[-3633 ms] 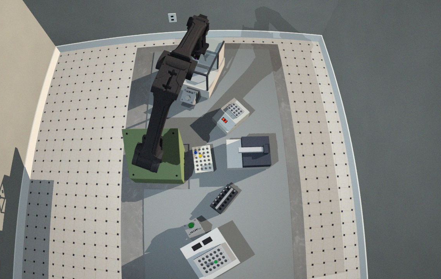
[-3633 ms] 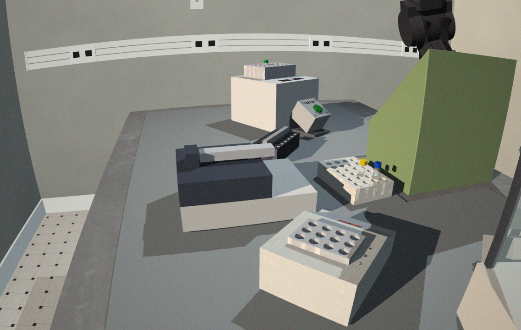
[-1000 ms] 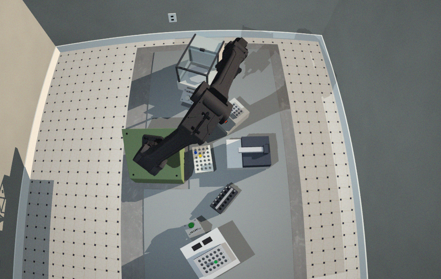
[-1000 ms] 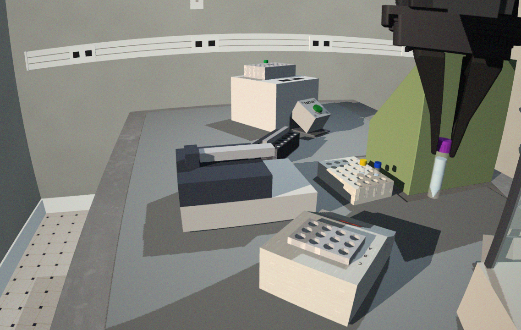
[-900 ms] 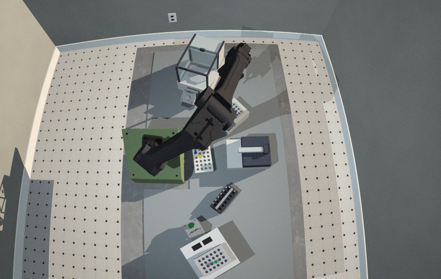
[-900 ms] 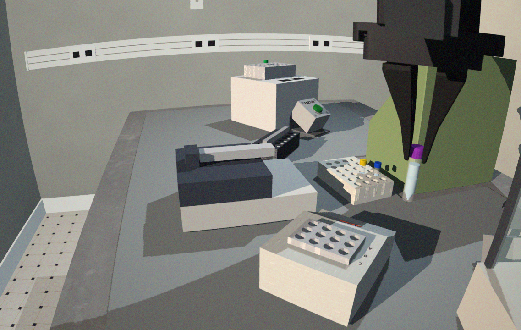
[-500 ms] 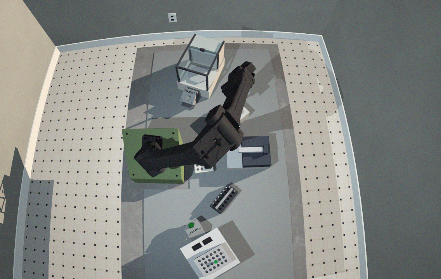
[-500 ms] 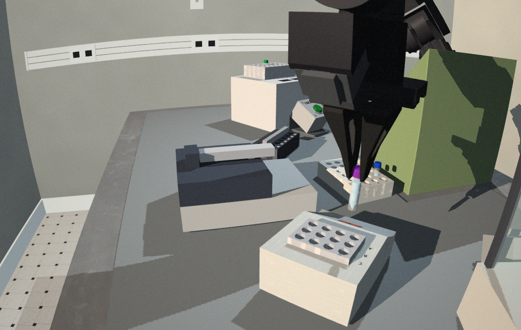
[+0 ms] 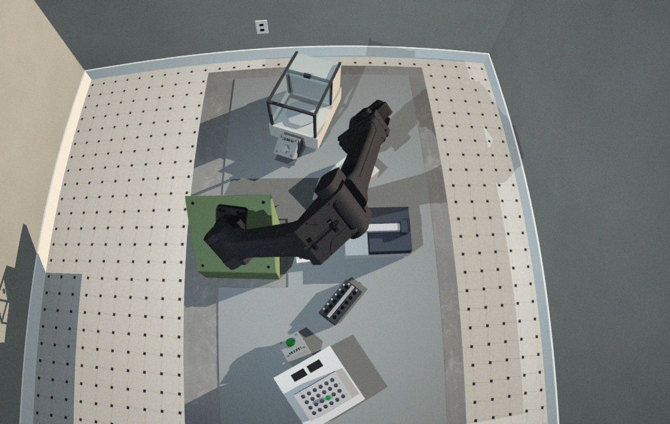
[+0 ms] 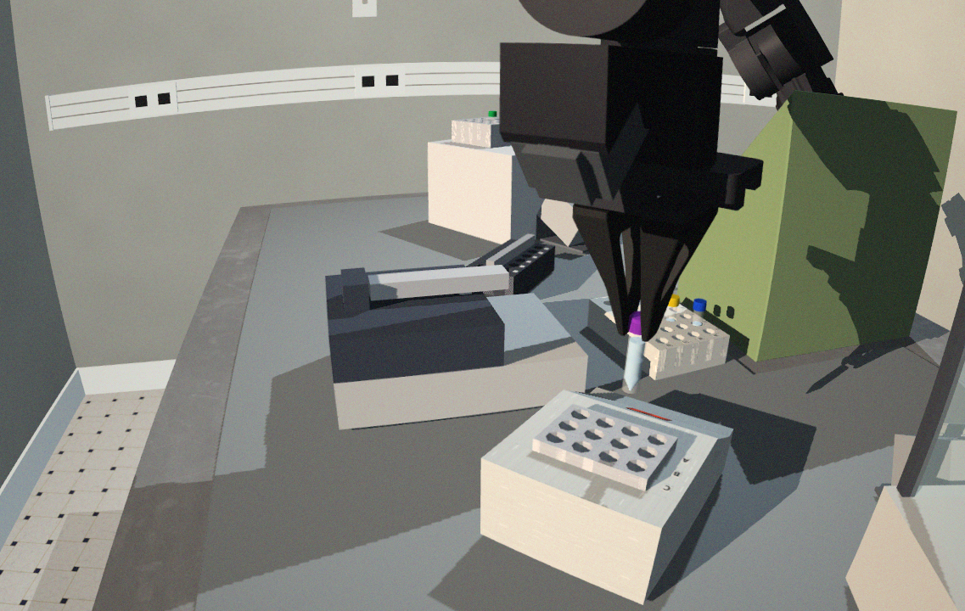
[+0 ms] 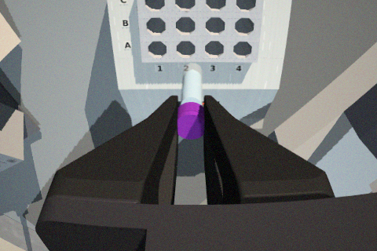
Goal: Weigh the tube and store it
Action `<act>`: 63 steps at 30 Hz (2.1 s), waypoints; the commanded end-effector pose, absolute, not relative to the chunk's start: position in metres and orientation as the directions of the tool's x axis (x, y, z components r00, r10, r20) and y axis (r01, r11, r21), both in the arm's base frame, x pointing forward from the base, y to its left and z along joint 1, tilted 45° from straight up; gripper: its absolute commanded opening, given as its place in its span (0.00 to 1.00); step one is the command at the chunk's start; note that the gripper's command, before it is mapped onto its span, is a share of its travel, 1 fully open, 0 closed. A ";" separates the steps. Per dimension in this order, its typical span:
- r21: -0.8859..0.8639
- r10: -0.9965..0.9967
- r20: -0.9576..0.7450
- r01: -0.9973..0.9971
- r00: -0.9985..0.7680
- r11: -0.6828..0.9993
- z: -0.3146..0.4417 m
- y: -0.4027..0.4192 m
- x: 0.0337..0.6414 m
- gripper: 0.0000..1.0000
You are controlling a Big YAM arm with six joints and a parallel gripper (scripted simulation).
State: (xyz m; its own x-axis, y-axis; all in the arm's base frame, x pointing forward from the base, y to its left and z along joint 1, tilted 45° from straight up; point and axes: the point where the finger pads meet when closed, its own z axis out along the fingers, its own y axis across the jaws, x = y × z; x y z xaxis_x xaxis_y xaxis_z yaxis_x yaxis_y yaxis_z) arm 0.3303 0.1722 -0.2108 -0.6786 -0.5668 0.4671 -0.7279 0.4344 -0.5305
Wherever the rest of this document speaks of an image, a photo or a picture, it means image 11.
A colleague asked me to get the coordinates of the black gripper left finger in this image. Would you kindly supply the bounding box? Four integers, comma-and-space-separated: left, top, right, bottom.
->
45, 96, 178, 205

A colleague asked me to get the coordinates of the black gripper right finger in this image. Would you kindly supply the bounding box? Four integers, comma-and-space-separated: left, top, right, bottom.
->
203, 95, 335, 205

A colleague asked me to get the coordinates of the dark grey bench mat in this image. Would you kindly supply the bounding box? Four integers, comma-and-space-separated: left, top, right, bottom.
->
0, 0, 377, 231

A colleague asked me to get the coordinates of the violet-capped test tube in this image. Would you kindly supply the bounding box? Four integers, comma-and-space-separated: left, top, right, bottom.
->
178, 63, 204, 140

